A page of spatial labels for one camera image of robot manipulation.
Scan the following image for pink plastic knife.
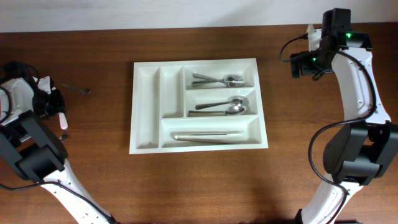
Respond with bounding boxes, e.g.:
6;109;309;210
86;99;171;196
58;113;68;130

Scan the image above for dark small teaspoon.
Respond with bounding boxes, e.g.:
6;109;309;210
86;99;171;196
60;83;91;95

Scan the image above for steel tablespoon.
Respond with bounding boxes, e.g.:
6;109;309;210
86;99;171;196
195;96;249;110
188;106;246;117

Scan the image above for steel fork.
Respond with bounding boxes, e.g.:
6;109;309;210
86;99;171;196
191;74;245;88
192;72;246;88

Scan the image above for steel tongs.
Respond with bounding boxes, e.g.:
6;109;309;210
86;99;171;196
170;131;243;144

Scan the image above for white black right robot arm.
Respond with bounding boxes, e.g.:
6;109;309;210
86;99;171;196
287;8;397;223

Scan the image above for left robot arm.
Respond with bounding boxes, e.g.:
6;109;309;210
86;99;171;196
1;61;117;223

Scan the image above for white cutlery tray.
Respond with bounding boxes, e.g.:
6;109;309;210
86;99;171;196
129;58;269;154

